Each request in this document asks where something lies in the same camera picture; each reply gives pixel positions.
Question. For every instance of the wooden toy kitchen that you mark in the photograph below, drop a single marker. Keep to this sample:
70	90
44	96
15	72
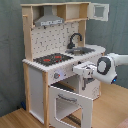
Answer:
46	40

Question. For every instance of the grey toy sink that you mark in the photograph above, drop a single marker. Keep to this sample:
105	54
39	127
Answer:
79	51

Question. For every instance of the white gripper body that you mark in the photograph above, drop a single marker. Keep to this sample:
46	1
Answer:
85	70

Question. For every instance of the black toy faucet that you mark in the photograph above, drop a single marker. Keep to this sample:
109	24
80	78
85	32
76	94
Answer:
73	40

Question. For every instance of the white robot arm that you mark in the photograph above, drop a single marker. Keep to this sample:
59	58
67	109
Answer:
104	70

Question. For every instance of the black toy stovetop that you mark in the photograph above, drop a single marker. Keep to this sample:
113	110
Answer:
52	59

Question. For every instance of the white oven door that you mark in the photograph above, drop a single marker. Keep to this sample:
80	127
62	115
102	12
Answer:
62	103

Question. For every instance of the white microwave door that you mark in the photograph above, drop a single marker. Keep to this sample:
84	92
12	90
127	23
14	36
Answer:
98	11

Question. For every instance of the grey range hood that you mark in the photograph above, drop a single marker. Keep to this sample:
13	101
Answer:
43	16

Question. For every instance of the left red stove knob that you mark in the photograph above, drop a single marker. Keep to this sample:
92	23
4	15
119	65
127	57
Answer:
56	75

